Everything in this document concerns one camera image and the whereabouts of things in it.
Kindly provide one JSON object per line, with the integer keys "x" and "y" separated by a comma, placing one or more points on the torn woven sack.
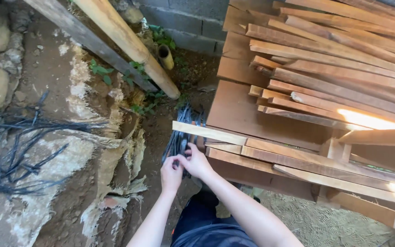
{"x": 91, "y": 147}

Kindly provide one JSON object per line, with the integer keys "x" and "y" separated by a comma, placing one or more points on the thick bamboo pole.
{"x": 129, "y": 44}

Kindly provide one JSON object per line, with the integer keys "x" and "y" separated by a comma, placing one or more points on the grey weathered wooden beam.
{"x": 87, "y": 39}

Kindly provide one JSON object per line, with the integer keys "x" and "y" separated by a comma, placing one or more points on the person's left hand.
{"x": 170, "y": 175}

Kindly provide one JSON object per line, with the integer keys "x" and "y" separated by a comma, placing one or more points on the green weeds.
{"x": 139, "y": 79}

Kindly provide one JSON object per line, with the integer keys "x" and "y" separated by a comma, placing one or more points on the short cut bamboo stub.
{"x": 165, "y": 56}

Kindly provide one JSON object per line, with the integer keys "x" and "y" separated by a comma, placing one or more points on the person's dark trousers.
{"x": 204, "y": 223}

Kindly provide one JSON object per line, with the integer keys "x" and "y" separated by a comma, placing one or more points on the pile of wooden planks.
{"x": 317, "y": 103}

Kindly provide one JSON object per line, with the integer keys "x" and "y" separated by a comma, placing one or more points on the person's right hand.
{"x": 197, "y": 163}

